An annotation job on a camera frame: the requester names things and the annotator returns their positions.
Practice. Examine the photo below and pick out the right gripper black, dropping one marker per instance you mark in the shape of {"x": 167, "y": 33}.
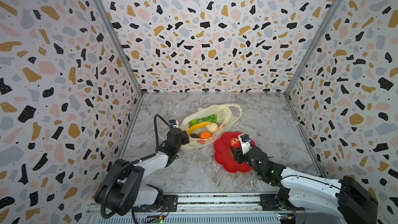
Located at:
{"x": 238, "y": 154}

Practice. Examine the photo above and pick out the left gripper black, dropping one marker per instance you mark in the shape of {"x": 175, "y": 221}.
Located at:
{"x": 183, "y": 136}

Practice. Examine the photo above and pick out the red apple toy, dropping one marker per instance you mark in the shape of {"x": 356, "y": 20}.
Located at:
{"x": 235, "y": 142}

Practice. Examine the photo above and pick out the cream plastic bag orange print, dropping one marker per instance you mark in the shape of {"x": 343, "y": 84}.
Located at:
{"x": 227, "y": 115}

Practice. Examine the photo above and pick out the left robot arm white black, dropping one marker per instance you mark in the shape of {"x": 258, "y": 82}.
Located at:
{"x": 122, "y": 189}

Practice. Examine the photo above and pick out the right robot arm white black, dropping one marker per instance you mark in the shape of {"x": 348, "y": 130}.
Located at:
{"x": 343, "y": 198}

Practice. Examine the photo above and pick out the yellow banana toy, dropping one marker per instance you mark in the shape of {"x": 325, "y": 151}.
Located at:
{"x": 197, "y": 126}

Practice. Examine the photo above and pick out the orange fruit toy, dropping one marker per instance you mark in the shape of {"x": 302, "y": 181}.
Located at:
{"x": 205, "y": 135}

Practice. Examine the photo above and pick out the lime green bumpy fruit toy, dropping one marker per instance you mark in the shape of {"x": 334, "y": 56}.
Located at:
{"x": 194, "y": 122}

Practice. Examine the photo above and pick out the beige bun toy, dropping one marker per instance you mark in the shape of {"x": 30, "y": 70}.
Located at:
{"x": 211, "y": 127}

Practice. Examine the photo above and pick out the red flower-shaped plate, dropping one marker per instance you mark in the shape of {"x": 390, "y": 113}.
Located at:
{"x": 224, "y": 156}

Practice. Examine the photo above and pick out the green grapes bunch toy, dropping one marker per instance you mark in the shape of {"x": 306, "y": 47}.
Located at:
{"x": 211, "y": 118}

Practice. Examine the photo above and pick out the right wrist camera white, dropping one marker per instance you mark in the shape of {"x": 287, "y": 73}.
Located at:
{"x": 245, "y": 143}

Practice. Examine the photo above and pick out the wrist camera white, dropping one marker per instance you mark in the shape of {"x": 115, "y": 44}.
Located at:
{"x": 174, "y": 123}
{"x": 245, "y": 143}

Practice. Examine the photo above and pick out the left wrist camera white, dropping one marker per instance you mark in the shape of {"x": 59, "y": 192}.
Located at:
{"x": 174, "y": 123}

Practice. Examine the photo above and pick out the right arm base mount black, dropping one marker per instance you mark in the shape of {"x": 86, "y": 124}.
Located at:
{"x": 273, "y": 202}

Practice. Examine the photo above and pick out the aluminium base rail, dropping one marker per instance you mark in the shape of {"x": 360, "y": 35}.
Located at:
{"x": 207, "y": 208}

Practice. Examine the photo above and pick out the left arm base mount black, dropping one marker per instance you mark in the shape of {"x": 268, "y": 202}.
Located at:
{"x": 168, "y": 203}

